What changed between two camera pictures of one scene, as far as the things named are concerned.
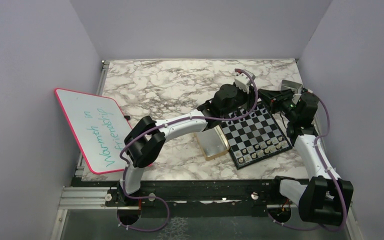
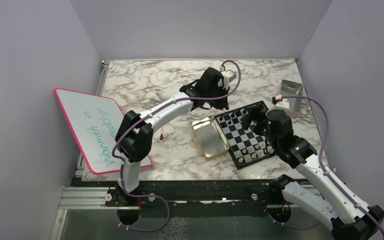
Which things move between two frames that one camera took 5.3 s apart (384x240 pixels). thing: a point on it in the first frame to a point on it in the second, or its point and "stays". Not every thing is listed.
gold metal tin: [212, 142] stays
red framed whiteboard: [98, 126] stays
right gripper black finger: [281, 97] to [254, 112]
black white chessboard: [256, 139] stays
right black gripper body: [290, 113] to [262, 128]
